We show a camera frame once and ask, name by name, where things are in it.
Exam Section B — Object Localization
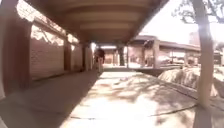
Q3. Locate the dark column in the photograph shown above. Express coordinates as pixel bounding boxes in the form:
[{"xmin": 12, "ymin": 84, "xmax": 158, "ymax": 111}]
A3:
[{"xmin": 118, "ymin": 44, "xmax": 126, "ymax": 67}]

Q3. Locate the person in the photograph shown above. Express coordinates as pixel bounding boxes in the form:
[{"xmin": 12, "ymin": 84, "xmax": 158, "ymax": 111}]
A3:
[{"xmin": 94, "ymin": 48, "xmax": 106, "ymax": 73}]

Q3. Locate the pale concrete path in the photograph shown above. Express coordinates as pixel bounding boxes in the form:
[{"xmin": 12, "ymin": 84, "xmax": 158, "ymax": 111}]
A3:
[{"xmin": 0, "ymin": 66, "xmax": 224, "ymax": 128}]

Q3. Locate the brown ribbed canopy roof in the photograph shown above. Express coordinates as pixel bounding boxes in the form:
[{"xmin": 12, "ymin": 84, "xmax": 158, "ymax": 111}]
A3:
[{"xmin": 24, "ymin": 0, "xmax": 169, "ymax": 46}]

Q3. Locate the low flat-roofed building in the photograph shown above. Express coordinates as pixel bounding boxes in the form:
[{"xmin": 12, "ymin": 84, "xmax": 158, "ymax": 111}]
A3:
[{"xmin": 126, "ymin": 34, "xmax": 224, "ymax": 68}]

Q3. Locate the red brick building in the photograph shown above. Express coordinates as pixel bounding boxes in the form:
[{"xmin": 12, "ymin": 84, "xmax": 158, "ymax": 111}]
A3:
[{"xmin": 0, "ymin": 0, "xmax": 98, "ymax": 98}]

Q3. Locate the pale rock mound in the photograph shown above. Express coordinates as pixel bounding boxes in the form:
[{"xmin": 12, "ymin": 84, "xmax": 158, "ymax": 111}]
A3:
[{"xmin": 157, "ymin": 66, "xmax": 224, "ymax": 98}]

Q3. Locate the tree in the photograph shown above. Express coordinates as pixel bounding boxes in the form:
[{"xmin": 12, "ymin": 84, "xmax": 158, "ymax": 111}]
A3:
[{"xmin": 171, "ymin": 0, "xmax": 224, "ymax": 128}]

